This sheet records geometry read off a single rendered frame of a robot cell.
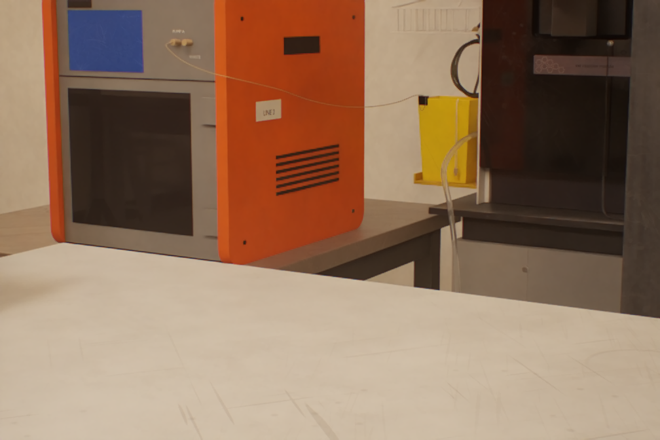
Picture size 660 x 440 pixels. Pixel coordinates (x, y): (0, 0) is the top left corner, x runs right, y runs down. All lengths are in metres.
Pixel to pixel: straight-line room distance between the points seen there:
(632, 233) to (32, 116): 3.37
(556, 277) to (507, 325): 1.39
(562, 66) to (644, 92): 0.88
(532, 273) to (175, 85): 0.73
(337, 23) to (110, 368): 1.44
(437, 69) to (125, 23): 1.76
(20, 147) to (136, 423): 3.96
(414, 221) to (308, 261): 0.39
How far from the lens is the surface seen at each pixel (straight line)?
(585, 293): 2.17
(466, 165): 2.32
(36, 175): 4.51
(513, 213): 2.19
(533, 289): 2.20
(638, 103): 1.33
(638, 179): 1.34
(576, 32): 2.13
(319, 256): 1.95
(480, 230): 2.24
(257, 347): 0.73
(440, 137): 2.33
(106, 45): 1.96
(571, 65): 2.20
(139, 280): 0.92
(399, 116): 3.63
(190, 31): 1.86
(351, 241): 2.06
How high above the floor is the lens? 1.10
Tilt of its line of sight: 10 degrees down
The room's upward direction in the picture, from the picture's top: straight up
